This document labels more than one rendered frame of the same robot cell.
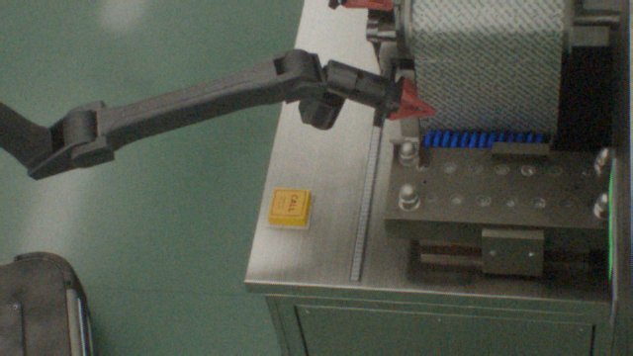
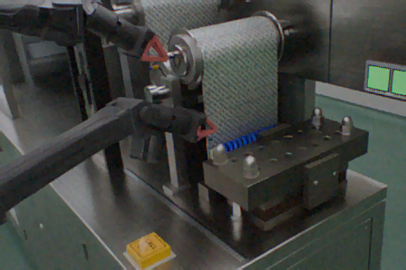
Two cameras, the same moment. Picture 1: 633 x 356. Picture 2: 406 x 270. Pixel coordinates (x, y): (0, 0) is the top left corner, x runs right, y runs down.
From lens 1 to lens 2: 1.50 m
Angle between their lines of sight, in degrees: 48
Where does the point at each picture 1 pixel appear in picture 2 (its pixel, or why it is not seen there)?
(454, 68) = (225, 81)
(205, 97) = (74, 137)
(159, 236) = not seen: outside the picture
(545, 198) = (314, 140)
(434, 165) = (238, 157)
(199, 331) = not seen: outside the picture
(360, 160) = (165, 209)
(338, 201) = (177, 232)
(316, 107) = (149, 141)
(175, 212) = not seen: outside the picture
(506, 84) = (253, 87)
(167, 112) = (45, 157)
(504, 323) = (332, 247)
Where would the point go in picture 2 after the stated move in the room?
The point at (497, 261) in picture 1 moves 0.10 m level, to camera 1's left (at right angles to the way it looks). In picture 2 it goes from (316, 192) to (297, 213)
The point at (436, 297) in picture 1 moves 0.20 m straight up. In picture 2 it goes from (298, 240) to (298, 158)
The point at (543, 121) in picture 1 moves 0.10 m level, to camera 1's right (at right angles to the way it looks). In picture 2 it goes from (271, 115) to (288, 103)
